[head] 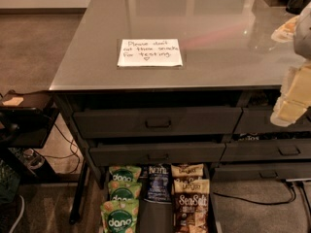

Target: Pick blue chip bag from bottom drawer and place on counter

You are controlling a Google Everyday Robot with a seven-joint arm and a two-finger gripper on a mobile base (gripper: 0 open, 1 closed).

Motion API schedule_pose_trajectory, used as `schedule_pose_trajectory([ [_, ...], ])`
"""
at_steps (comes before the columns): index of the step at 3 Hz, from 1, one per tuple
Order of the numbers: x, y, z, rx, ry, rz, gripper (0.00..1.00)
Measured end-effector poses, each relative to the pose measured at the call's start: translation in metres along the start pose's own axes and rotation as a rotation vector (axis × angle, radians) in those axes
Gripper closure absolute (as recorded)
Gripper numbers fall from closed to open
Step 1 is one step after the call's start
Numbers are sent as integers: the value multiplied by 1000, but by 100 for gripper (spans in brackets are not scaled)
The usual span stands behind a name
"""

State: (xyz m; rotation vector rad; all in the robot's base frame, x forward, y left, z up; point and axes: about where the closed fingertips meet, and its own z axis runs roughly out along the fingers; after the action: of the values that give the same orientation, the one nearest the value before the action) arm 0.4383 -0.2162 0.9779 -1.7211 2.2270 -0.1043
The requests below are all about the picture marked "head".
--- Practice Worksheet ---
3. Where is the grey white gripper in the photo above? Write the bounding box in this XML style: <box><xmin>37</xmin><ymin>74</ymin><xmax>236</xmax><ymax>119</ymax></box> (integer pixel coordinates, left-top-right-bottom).
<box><xmin>270</xmin><ymin>2</ymin><xmax>311</xmax><ymax>127</ymax></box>

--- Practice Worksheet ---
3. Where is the blue Kettle chip bag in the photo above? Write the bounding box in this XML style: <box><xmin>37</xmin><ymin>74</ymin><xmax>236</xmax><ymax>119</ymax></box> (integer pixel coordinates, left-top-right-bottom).
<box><xmin>145</xmin><ymin>164</ymin><xmax>171</xmax><ymax>204</ymax></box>

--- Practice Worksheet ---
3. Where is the grey top right drawer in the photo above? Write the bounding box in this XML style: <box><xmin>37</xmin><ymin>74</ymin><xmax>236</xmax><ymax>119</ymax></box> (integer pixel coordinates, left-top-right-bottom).
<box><xmin>234</xmin><ymin>107</ymin><xmax>311</xmax><ymax>134</ymax></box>

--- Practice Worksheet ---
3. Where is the grey drawer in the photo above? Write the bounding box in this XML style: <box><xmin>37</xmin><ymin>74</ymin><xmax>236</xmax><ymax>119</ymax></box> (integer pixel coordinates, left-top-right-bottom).
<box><xmin>89</xmin><ymin>142</ymin><xmax>225</xmax><ymax>166</ymax></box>
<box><xmin>221</xmin><ymin>139</ymin><xmax>311</xmax><ymax>162</ymax></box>
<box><xmin>213</xmin><ymin>162</ymin><xmax>311</xmax><ymax>181</ymax></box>
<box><xmin>73</xmin><ymin>107</ymin><xmax>242</xmax><ymax>139</ymax></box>
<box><xmin>234</xmin><ymin>107</ymin><xmax>311</xmax><ymax>134</ymax></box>

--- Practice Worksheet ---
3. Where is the grey middle right drawer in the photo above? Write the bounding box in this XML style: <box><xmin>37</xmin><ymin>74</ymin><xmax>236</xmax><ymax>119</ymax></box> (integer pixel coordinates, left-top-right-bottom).
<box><xmin>221</xmin><ymin>139</ymin><xmax>311</xmax><ymax>162</ymax></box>

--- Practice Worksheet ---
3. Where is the snack bag in right drawer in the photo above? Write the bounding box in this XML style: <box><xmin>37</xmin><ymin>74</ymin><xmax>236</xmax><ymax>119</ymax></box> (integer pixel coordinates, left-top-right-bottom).
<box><xmin>237</xmin><ymin>134</ymin><xmax>259</xmax><ymax>141</ymax></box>

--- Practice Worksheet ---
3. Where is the grey top left drawer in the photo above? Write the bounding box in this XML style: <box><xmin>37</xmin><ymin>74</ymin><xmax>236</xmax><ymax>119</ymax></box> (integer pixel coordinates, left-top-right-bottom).
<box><xmin>73</xmin><ymin>107</ymin><xmax>242</xmax><ymax>139</ymax></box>

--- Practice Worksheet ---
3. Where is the grey bottom right drawer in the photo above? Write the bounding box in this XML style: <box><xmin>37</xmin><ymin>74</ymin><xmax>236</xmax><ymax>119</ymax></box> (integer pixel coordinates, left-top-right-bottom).
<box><xmin>213</xmin><ymin>162</ymin><xmax>311</xmax><ymax>181</ymax></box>

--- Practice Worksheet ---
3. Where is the brown snack bag middle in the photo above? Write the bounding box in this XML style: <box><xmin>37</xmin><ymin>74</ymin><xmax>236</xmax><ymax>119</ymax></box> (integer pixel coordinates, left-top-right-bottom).
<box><xmin>174</xmin><ymin>180</ymin><xmax>210</xmax><ymax>194</ymax></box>

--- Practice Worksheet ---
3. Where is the brown sea salt bag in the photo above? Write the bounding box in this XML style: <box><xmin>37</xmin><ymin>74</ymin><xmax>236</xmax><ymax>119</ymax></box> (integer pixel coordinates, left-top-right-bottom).
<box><xmin>174</xmin><ymin>192</ymin><xmax>209</xmax><ymax>233</ymax></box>

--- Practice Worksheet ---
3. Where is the grey middle left drawer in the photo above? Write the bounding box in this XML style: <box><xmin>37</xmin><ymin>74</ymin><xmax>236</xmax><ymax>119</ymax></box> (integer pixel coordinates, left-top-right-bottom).
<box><xmin>89</xmin><ymin>142</ymin><xmax>225</xmax><ymax>166</ymax></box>

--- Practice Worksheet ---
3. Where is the green dang bag rear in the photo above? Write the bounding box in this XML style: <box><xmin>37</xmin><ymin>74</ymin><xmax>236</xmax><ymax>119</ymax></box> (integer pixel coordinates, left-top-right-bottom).
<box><xmin>109</xmin><ymin>166</ymin><xmax>142</xmax><ymax>182</ymax></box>

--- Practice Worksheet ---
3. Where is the green dang bag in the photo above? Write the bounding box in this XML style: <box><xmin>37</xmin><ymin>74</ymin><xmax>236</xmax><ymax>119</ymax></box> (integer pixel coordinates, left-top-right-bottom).
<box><xmin>108</xmin><ymin>181</ymin><xmax>142</xmax><ymax>201</ymax></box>
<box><xmin>100</xmin><ymin>199</ymin><xmax>139</xmax><ymax>233</ymax></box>
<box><xmin>109</xmin><ymin>166</ymin><xmax>142</xmax><ymax>182</ymax></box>

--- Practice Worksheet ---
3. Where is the open bottom left drawer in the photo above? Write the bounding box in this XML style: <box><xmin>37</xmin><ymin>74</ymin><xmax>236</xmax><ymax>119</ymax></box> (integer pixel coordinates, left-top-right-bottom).
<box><xmin>102</xmin><ymin>164</ymin><xmax>219</xmax><ymax>233</ymax></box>

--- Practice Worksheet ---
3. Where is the green dang bag middle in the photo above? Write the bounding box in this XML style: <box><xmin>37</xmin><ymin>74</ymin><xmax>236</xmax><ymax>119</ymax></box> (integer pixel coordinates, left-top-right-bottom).
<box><xmin>108</xmin><ymin>181</ymin><xmax>142</xmax><ymax>201</ymax></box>

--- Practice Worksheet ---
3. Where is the green dang bag front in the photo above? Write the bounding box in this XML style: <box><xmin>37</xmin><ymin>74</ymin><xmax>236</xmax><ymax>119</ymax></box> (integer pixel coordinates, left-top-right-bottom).
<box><xmin>100</xmin><ymin>199</ymin><xmax>139</xmax><ymax>233</ymax></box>

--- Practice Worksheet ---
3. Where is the white handwritten paper note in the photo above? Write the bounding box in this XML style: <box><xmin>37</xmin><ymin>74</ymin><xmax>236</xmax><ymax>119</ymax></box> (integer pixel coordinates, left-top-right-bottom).
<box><xmin>118</xmin><ymin>39</ymin><xmax>183</xmax><ymax>67</ymax></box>

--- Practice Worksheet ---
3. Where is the black desk leg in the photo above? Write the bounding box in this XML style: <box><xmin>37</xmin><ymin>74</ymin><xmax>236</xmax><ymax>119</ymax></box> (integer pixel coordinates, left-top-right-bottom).
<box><xmin>69</xmin><ymin>161</ymin><xmax>87</xmax><ymax>225</ymax></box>

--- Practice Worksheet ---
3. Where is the black side cart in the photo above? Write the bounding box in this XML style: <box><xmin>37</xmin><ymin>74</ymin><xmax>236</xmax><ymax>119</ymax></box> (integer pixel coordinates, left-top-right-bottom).
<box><xmin>0</xmin><ymin>90</ymin><xmax>59</xmax><ymax>183</ymax></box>

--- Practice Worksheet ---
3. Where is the black floor cable right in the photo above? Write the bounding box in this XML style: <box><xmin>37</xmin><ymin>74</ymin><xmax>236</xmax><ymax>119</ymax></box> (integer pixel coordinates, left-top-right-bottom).
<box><xmin>212</xmin><ymin>180</ymin><xmax>311</xmax><ymax>233</ymax></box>

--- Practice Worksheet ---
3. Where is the white cable bottom left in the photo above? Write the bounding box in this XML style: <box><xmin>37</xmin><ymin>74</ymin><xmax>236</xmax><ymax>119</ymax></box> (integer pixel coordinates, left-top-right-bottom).
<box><xmin>8</xmin><ymin>194</ymin><xmax>26</xmax><ymax>233</ymax></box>

